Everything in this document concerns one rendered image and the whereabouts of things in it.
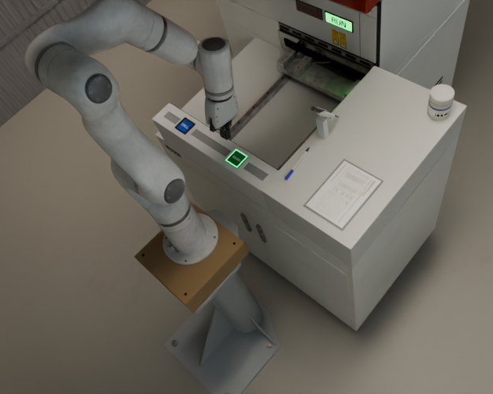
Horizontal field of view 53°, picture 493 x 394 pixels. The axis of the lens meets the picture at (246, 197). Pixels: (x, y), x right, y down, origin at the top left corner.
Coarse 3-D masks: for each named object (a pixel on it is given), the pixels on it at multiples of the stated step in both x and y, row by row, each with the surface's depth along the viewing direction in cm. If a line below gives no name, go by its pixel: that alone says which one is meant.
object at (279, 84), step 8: (280, 80) 196; (288, 80) 198; (272, 88) 194; (280, 88) 197; (264, 96) 193; (272, 96) 196; (256, 104) 192; (264, 104) 194; (248, 112) 191; (256, 112) 193; (240, 120) 190; (248, 120) 192; (232, 128) 188; (240, 128) 190; (232, 136) 189
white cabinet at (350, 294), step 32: (192, 160) 190; (448, 160) 179; (192, 192) 234; (224, 192) 192; (416, 192) 167; (256, 224) 195; (416, 224) 196; (288, 256) 198; (320, 256) 168; (384, 256) 181; (320, 288) 202; (352, 288) 171; (384, 288) 215; (352, 320) 205
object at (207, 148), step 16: (160, 112) 185; (176, 112) 184; (160, 128) 186; (192, 128) 178; (208, 128) 176; (176, 144) 187; (192, 144) 174; (208, 144) 173; (224, 144) 171; (208, 160) 174; (224, 160) 168; (256, 160) 165; (224, 176) 175; (240, 176) 163; (256, 176) 162; (272, 176) 161; (256, 192) 164
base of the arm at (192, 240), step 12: (192, 216) 148; (204, 216) 166; (168, 228) 146; (180, 228) 147; (192, 228) 150; (204, 228) 159; (216, 228) 162; (168, 240) 163; (180, 240) 152; (192, 240) 154; (204, 240) 159; (216, 240) 159; (168, 252) 161; (180, 252) 159; (192, 252) 158; (204, 252) 158
